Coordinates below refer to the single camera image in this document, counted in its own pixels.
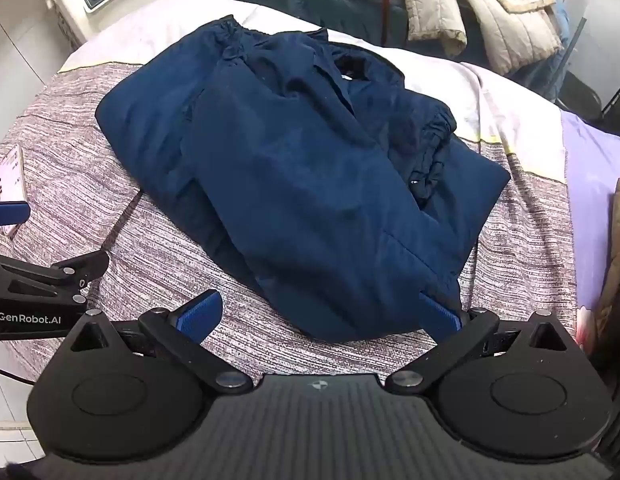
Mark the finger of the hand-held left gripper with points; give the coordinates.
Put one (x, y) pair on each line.
(65, 271)
(10, 213)

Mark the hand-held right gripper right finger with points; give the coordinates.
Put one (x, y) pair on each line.
(439, 317)

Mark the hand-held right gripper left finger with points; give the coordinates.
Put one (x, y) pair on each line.
(202, 315)

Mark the navy blue jacket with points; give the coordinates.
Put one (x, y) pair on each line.
(290, 185)

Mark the striped mauve bed cover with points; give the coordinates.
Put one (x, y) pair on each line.
(90, 170)

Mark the brown cloth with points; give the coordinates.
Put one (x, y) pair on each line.
(619, 260)

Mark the purple bed sheet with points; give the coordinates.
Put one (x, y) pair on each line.
(594, 160)

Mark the blue cloth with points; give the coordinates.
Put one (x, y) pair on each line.
(544, 70)

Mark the beige quilted coat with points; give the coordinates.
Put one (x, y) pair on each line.
(489, 10)

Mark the dark green quilted cloth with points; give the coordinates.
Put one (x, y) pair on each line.
(315, 15)

